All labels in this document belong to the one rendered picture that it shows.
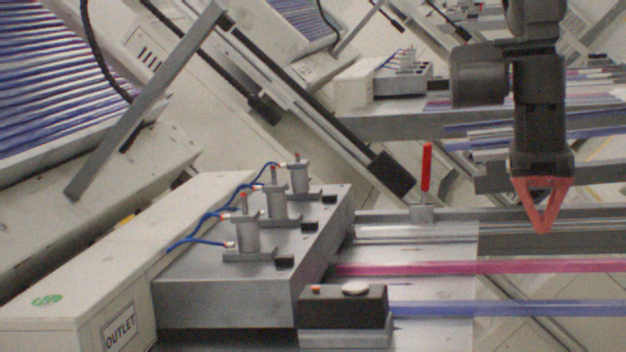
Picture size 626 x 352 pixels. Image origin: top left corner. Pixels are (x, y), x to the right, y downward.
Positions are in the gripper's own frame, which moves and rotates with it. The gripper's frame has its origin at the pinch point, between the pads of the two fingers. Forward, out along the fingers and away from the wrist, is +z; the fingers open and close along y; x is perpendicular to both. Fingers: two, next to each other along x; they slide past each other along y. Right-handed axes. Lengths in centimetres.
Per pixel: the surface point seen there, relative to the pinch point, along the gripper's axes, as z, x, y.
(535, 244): 5.0, -0.4, -7.2
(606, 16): 22, 109, -746
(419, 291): 1.6, -13.1, 17.2
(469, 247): 1.5, -8.3, 3.8
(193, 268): -4.1, -33.6, 25.3
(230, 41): -19, -62, -82
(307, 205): -4.2, -26.8, 4.6
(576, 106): 0, 13, -84
